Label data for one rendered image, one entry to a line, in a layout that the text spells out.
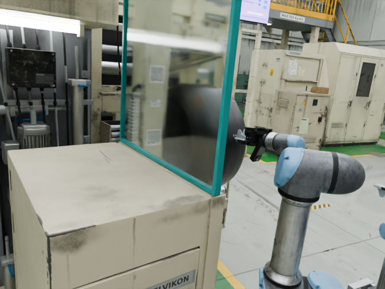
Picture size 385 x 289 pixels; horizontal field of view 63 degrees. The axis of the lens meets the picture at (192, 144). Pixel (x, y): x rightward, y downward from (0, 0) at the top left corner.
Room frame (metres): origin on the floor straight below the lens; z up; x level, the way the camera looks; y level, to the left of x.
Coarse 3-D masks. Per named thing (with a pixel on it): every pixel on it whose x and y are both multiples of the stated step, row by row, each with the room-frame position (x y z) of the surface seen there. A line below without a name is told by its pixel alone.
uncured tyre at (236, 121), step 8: (232, 104) 1.56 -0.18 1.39; (232, 112) 1.52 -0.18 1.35; (240, 112) 1.56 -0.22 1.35; (232, 120) 1.49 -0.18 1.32; (240, 120) 1.52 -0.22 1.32; (232, 128) 1.47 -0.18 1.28; (240, 128) 1.50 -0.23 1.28; (232, 136) 1.46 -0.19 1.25; (232, 144) 1.45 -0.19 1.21; (240, 144) 1.49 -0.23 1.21; (232, 152) 1.45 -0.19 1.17; (240, 152) 1.49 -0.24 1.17; (224, 160) 1.43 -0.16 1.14; (232, 160) 1.46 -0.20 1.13; (240, 160) 1.50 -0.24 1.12; (224, 168) 1.45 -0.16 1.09; (232, 168) 1.49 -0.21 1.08; (224, 176) 1.49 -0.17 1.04; (232, 176) 1.53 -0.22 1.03
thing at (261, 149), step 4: (260, 144) 1.31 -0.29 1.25; (256, 148) 1.33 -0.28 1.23; (260, 148) 1.32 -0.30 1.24; (264, 148) 1.33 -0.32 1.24; (256, 152) 1.33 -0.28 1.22; (260, 152) 1.34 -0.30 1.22; (252, 156) 1.35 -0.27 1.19; (256, 156) 1.34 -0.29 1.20; (260, 156) 1.35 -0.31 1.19; (252, 160) 1.35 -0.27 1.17; (256, 160) 1.35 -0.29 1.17
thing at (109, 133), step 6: (108, 120) 1.85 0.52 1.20; (114, 120) 1.87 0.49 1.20; (102, 126) 1.80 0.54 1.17; (108, 126) 1.72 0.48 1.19; (114, 126) 1.74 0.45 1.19; (102, 132) 1.79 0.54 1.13; (108, 132) 1.72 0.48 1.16; (114, 132) 1.73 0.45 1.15; (102, 138) 1.79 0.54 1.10; (108, 138) 1.72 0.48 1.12; (114, 138) 1.74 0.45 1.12
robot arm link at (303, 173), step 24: (288, 168) 0.79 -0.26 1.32; (312, 168) 0.79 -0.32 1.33; (336, 168) 0.78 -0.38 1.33; (288, 192) 0.80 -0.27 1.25; (312, 192) 0.79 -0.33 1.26; (288, 216) 0.82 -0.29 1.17; (288, 240) 0.82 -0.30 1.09; (288, 264) 0.82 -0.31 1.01; (264, 288) 0.83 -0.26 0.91; (288, 288) 0.81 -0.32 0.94
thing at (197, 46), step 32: (128, 0) 1.10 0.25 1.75; (160, 0) 0.93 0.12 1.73; (192, 0) 0.81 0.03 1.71; (224, 0) 0.71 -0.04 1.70; (128, 32) 1.09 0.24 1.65; (160, 32) 0.92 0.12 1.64; (192, 32) 0.80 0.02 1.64; (224, 32) 0.71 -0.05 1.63; (128, 64) 1.08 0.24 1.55; (160, 64) 0.91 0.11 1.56; (192, 64) 0.79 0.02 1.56; (224, 64) 0.70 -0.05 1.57; (128, 96) 1.08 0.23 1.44; (160, 96) 0.91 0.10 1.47; (192, 96) 0.78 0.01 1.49; (224, 96) 0.68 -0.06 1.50; (128, 128) 1.07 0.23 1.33; (160, 128) 0.90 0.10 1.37; (192, 128) 0.77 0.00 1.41; (224, 128) 0.68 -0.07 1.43; (160, 160) 0.88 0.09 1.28; (192, 160) 0.76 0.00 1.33
